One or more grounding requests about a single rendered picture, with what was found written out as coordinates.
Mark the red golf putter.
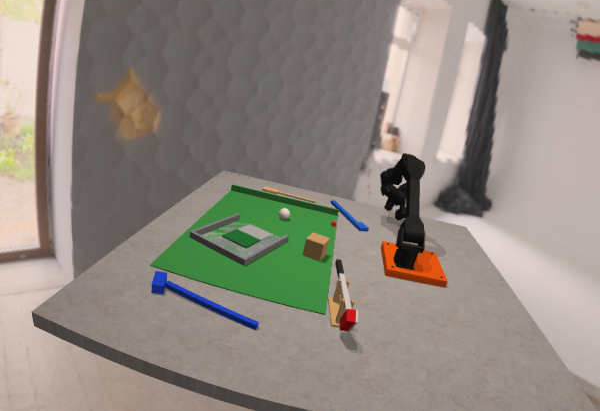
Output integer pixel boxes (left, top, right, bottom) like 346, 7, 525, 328
335, 259, 358, 331

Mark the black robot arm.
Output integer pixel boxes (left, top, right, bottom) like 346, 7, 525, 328
380, 153, 425, 270

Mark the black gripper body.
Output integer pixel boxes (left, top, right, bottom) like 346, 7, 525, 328
389, 183, 407, 221

